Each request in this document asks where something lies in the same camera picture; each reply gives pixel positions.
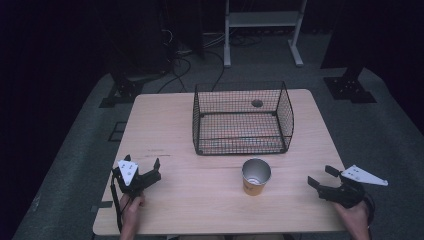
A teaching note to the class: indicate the black stand base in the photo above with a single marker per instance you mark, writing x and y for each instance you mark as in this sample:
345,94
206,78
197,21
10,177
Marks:
125,90
350,88

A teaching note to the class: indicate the white metal stand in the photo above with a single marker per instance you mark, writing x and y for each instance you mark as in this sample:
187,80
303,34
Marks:
263,19

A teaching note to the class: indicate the dark round table grommet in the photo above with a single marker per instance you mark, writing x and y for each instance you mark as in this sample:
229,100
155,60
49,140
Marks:
257,103

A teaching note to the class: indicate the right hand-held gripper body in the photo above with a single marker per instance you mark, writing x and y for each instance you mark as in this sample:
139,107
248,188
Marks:
346,195

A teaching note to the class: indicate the metal cup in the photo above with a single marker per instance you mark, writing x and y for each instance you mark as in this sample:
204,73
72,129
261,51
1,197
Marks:
253,187

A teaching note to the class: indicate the person's left hand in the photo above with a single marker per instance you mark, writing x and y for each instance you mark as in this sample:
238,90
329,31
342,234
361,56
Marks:
131,208

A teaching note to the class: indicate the person's right hand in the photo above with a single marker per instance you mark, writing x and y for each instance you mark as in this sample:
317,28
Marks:
353,215

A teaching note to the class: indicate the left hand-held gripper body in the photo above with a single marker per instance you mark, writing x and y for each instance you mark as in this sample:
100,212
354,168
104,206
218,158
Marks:
130,180

